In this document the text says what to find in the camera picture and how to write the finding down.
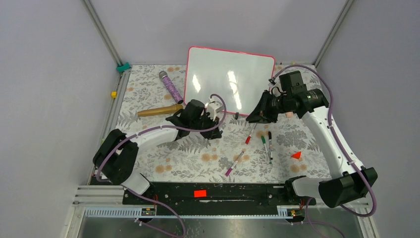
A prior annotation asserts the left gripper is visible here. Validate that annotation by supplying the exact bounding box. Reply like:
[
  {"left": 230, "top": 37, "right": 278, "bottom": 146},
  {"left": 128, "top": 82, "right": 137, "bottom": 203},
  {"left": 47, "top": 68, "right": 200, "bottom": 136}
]
[{"left": 191, "top": 112, "right": 222, "bottom": 140}]

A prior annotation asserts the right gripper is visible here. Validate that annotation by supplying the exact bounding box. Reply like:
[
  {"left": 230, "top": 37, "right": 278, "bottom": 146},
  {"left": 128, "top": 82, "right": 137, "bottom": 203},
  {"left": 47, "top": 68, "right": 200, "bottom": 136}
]
[{"left": 247, "top": 90, "right": 292, "bottom": 123}]

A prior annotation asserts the pink framed whiteboard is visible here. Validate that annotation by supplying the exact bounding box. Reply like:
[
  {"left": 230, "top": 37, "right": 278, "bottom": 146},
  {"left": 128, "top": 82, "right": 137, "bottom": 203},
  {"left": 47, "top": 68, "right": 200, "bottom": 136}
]
[{"left": 184, "top": 46, "right": 276, "bottom": 116}]

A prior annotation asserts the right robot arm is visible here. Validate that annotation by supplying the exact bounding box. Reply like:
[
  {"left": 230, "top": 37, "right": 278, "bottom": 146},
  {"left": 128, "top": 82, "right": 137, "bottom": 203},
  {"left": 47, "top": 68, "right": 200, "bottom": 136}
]
[{"left": 246, "top": 70, "right": 378, "bottom": 208}]

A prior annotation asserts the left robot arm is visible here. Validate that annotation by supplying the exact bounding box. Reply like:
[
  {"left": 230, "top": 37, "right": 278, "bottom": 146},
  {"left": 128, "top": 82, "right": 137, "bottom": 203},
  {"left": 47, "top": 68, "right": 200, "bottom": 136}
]
[{"left": 93, "top": 94, "right": 227, "bottom": 204}]

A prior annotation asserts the black capped marker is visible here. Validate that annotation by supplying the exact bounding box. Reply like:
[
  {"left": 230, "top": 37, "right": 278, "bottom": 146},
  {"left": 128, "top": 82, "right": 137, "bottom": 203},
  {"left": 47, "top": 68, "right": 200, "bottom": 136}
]
[{"left": 267, "top": 131, "right": 273, "bottom": 164}]

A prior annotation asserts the green capped marker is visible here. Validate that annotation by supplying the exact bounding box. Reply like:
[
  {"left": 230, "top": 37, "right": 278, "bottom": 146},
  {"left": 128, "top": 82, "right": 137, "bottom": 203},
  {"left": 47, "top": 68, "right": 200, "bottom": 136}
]
[{"left": 261, "top": 136, "right": 272, "bottom": 164}]

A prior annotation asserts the red capped marker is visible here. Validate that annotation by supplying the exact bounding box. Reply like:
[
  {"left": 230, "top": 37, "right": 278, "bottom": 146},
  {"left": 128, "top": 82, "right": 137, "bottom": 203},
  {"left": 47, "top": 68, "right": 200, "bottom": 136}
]
[{"left": 245, "top": 123, "right": 258, "bottom": 145}]

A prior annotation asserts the peach pink microphone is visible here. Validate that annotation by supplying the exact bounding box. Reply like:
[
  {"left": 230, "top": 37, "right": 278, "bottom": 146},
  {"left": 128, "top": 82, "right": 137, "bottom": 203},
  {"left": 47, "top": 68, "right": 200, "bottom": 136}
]
[{"left": 285, "top": 112, "right": 294, "bottom": 118}]

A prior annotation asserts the magenta capped marker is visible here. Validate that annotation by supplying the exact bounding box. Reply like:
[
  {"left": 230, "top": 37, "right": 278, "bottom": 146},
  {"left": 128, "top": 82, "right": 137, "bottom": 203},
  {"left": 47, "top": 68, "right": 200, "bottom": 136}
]
[{"left": 225, "top": 151, "right": 245, "bottom": 177}]

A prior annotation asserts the floral patterned mat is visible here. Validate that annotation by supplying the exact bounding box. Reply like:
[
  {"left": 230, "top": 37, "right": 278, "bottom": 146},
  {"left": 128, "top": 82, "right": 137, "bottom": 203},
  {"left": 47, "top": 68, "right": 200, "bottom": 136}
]
[{"left": 116, "top": 65, "right": 330, "bottom": 183}]

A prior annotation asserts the red cone piece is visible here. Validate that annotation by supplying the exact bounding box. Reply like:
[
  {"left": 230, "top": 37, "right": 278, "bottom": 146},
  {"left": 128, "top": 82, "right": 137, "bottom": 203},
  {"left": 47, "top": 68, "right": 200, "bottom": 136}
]
[{"left": 291, "top": 151, "right": 302, "bottom": 160}]

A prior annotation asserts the gold microphone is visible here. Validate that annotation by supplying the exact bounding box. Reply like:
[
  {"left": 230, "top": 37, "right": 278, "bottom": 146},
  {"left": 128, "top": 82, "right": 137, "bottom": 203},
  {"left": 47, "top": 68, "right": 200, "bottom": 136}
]
[{"left": 137, "top": 104, "right": 183, "bottom": 117}]

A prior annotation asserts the red tape label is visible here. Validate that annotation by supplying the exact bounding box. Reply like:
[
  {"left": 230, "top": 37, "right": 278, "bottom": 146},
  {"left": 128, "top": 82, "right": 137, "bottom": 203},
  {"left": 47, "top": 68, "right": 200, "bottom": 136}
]
[{"left": 193, "top": 189, "right": 207, "bottom": 198}]

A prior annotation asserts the teal corner clip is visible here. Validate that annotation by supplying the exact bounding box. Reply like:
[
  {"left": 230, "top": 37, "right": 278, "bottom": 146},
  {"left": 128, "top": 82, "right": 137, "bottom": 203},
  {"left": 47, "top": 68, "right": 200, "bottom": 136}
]
[{"left": 116, "top": 62, "right": 131, "bottom": 73}]

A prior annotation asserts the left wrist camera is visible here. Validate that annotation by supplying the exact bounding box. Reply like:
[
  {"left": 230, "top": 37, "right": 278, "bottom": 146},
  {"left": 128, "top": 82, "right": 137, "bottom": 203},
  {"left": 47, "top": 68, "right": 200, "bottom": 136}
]
[{"left": 206, "top": 101, "right": 223, "bottom": 121}]

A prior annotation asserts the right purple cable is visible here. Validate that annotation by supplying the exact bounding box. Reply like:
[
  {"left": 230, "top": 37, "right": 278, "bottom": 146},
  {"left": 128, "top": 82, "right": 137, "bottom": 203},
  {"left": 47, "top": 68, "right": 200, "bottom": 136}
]
[{"left": 268, "top": 64, "right": 378, "bottom": 218}]

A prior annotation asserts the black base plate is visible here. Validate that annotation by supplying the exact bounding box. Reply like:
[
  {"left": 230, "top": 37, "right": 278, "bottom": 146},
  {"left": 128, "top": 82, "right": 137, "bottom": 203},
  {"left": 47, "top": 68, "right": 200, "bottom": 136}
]
[{"left": 143, "top": 182, "right": 316, "bottom": 212}]

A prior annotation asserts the white cable duct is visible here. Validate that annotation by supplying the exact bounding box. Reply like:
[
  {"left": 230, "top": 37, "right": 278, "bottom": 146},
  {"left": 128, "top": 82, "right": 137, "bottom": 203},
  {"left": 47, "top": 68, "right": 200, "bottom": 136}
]
[{"left": 84, "top": 206, "right": 294, "bottom": 219}]

